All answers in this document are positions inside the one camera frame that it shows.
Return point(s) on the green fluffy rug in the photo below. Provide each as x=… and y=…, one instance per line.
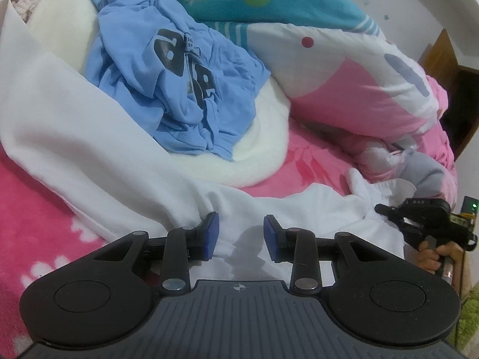
x=470, y=318

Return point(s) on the grey and pink cloth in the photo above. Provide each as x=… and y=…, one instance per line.
x=423, y=172

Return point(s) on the pink floral blanket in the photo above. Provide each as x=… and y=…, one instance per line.
x=30, y=213

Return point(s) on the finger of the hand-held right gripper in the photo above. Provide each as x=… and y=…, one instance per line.
x=391, y=211

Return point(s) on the wooden door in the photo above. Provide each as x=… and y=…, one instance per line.
x=445, y=52

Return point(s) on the teal star print quilt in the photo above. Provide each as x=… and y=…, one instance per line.
x=299, y=3

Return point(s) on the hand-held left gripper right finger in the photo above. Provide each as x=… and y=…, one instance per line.
x=270, y=241

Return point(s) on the white garment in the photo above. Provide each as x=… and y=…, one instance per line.
x=75, y=127

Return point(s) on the blue printed t-shirt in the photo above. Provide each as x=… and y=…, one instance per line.
x=142, y=93

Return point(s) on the person's right hand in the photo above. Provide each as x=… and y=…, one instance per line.
x=434, y=258

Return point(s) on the cream fleece blanket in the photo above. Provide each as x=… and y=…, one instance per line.
x=60, y=18

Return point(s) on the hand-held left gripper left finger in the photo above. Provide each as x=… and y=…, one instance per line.
x=213, y=239

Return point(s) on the white and pink duvet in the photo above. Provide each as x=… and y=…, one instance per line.
x=336, y=74

